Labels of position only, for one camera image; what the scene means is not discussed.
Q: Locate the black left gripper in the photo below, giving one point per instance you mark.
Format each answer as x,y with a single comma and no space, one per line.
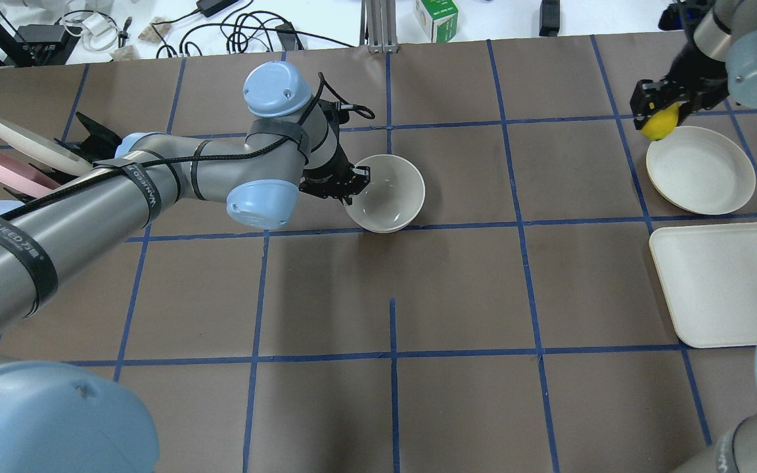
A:
324,178

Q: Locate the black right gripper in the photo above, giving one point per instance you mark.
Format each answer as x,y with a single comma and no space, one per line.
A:
688,73

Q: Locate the yellow lemon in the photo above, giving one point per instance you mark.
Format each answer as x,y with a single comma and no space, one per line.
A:
661,124

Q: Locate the cream ceramic bowl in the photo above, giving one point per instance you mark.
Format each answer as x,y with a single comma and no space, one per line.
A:
392,199

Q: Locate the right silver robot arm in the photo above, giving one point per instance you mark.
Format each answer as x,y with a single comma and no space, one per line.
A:
717,62

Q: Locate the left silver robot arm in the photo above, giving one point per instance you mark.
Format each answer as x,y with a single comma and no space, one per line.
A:
56,417

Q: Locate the cream flat plate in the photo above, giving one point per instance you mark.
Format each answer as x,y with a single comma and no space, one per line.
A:
701,171

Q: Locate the black power strip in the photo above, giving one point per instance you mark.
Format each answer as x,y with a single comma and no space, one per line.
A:
288,37

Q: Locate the green white small box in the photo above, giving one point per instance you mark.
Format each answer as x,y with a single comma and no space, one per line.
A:
439,19

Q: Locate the white rectangular tray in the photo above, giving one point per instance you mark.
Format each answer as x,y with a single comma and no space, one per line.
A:
708,275

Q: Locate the black power adapter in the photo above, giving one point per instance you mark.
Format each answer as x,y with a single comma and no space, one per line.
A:
209,8

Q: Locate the cream plate in rack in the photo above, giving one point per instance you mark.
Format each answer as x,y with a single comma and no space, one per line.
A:
43,150

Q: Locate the pink plate in rack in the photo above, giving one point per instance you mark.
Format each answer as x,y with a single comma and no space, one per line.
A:
24,178

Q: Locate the aluminium frame post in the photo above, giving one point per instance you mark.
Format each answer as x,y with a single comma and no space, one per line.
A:
378,27

